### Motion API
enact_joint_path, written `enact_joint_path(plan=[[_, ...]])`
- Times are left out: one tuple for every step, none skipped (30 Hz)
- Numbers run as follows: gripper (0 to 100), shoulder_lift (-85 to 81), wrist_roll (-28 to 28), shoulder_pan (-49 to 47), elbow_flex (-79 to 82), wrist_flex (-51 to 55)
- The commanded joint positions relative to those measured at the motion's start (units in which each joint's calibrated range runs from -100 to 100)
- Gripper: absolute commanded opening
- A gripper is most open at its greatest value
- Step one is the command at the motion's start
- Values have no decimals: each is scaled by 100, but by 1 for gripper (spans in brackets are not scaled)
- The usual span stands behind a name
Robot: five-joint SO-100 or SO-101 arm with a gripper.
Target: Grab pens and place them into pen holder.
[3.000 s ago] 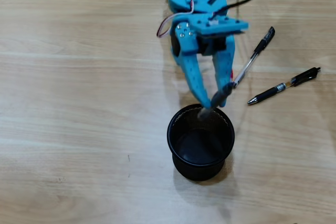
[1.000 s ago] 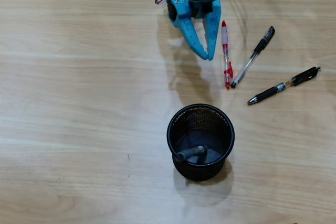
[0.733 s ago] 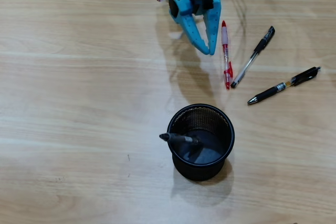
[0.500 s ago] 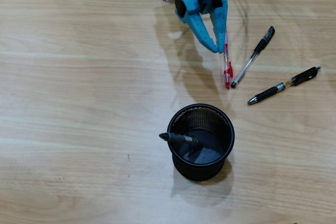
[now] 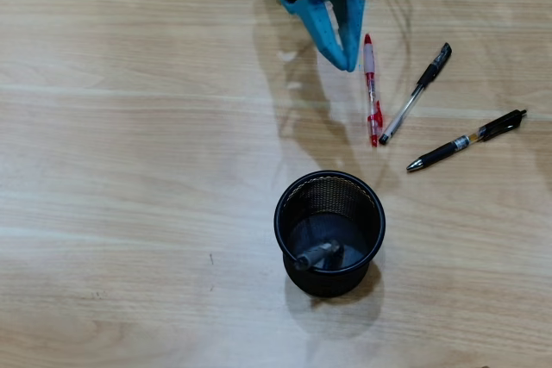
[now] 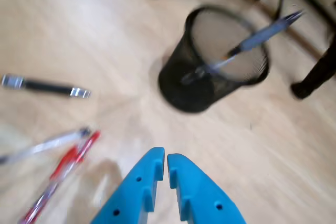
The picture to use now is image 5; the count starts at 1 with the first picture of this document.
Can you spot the black grip retractable pen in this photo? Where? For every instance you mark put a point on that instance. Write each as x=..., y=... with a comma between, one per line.
x=435, y=154

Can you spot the black mesh pen holder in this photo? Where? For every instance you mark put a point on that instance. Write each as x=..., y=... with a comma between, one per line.
x=328, y=282

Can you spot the grey grip ballpoint pen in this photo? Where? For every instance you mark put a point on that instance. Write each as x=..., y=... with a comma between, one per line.
x=317, y=252

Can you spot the clear capped black pen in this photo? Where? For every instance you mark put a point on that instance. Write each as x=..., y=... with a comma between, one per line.
x=429, y=75

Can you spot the red transparent pen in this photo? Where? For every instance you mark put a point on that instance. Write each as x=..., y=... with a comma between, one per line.
x=370, y=83

